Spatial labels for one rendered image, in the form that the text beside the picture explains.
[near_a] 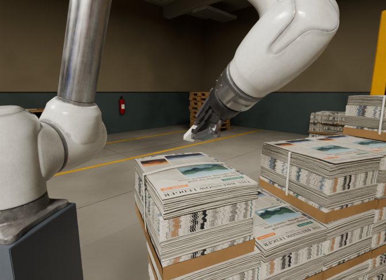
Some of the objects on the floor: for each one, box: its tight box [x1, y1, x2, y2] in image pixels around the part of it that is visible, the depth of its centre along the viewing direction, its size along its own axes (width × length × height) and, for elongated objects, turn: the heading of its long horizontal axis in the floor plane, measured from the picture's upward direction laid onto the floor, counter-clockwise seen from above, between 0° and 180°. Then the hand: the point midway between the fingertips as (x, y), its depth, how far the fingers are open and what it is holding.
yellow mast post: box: [370, 10, 386, 95], centre depth 173 cm, size 9×9×185 cm
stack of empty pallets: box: [189, 92, 231, 132], centre depth 774 cm, size 126×86×130 cm
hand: (193, 133), depth 64 cm, fingers closed
